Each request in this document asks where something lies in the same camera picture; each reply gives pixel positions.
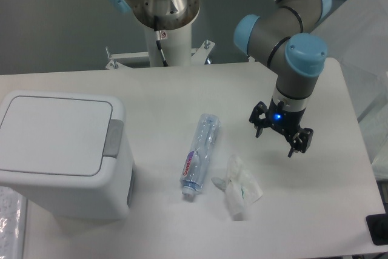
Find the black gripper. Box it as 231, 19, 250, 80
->
249, 101, 313, 158

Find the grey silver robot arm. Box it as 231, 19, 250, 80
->
109, 0, 332, 153

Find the grey trash can push button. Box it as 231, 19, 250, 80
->
102, 119, 124, 158

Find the white plastic trash can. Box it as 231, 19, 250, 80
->
1, 90, 134, 220

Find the white trash can lid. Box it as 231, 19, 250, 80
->
1, 95, 112, 177

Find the crumpled white plastic wrapper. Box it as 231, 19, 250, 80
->
211, 155, 263, 220

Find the clear empty plastic bottle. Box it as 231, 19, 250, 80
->
179, 113, 221, 202

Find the black device at table edge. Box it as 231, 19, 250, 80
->
366, 214, 387, 246

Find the clear bubble wrap sheet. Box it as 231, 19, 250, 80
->
1, 187, 27, 258

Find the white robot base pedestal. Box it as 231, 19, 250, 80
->
104, 0, 216, 70

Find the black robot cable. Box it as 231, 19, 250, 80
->
148, 0, 169, 67

